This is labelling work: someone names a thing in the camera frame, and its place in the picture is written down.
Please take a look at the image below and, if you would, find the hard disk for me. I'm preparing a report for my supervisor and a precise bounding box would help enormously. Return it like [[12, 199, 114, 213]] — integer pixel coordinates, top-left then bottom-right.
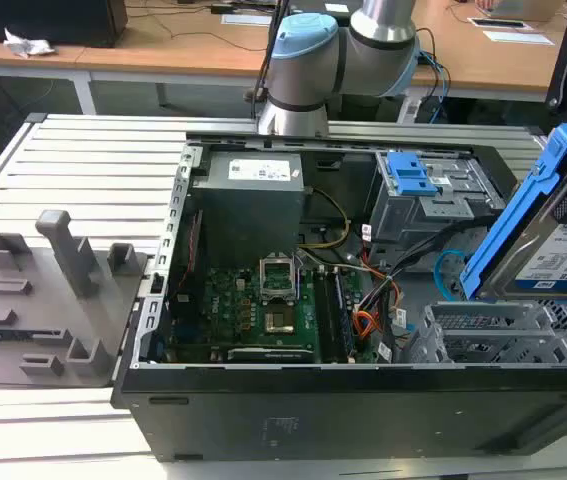
[[459, 112, 567, 304]]

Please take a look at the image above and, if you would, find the grey metal disk bay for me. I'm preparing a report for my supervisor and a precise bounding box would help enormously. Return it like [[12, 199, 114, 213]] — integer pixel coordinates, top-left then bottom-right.
[[405, 301, 567, 367]]

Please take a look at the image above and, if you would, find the black RAM slot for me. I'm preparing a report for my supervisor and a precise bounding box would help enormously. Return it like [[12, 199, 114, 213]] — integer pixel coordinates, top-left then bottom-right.
[[318, 267, 339, 364], [311, 267, 332, 364], [335, 267, 357, 364], [327, 267, 348, 364]]

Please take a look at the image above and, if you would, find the blue plastic cage latch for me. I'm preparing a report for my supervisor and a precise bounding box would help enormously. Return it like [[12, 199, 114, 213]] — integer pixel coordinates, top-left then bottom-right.
[[385, 151, 438, 197]]

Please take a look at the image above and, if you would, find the grey metal drive cage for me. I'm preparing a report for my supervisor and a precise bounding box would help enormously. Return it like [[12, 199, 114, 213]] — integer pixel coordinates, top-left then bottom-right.
[[369, 149, 509, 257]]

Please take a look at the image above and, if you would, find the metal socket cover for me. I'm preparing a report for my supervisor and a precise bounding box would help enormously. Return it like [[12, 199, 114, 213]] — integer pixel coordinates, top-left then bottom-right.
[[257, 254, 298, 302]]

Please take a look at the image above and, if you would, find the CPU socket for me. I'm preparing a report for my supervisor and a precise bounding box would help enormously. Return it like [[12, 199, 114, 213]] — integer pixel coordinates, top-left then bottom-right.
[[262, 304, 298, 337]]

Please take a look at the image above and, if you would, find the grey power supply unit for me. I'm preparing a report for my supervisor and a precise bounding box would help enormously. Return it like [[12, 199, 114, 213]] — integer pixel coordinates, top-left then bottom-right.
[[190, 151, 308, 262]]

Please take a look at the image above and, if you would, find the black open PC case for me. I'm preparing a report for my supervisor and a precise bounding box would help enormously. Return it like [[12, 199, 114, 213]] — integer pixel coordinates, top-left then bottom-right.
[[110, 130, 567, 464]]

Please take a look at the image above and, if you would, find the green Dell motherboard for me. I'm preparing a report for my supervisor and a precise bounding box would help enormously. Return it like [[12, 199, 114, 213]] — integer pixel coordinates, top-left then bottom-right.
[[167, 263, 380, 365]]

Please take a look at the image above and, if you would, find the wooden desk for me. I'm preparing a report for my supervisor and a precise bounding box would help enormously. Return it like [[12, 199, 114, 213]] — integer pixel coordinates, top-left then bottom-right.
[[0, 0, 567, 117]]

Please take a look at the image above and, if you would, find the black box on desk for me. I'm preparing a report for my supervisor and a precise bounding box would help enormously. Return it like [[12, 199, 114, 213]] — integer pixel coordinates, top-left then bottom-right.
[[0, 0, 129, 49]]

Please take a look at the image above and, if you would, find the crumpled white paper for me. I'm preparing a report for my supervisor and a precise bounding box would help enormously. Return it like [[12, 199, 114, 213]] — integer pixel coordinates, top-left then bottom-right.
[[2, 27, 58, 59]]

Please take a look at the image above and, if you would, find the grey parts rack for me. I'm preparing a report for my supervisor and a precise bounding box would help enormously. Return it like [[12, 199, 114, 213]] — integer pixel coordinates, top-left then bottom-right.
[[0, 209, 152, 389]]

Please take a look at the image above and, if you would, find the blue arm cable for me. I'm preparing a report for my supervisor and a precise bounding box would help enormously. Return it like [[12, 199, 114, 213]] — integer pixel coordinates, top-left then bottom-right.
[[419, 48, 453, 122]]

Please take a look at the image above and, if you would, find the blue disk data wire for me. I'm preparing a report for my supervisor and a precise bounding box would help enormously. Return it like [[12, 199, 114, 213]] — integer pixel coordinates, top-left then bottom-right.
[[434, 248, 470, 304]]

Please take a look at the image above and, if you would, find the black wire bundle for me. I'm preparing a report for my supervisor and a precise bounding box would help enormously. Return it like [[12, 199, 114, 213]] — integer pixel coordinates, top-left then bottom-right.
[[380, 222, 494, 287]]

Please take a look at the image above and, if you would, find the yellow wire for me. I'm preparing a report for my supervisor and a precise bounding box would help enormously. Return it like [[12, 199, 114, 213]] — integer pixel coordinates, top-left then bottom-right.
[[296, 187, 353, 250]]

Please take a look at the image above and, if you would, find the grey white wire bundle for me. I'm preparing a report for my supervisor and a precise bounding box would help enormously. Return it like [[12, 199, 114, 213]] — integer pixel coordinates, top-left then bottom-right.
[[296, 246, 394, 281]]

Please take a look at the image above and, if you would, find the orange red wire bundle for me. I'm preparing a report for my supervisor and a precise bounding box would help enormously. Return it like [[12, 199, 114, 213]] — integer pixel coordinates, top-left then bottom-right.
[[354, 277, 402, 351]]

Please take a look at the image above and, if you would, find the locking lever wire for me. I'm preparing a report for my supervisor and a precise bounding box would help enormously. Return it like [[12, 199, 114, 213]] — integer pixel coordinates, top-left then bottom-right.
[[294, 257, 309, 304]]

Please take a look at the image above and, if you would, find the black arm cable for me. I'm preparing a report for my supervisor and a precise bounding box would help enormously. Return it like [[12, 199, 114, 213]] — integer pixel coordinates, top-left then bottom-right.
[[250, 0, 292, 121]]

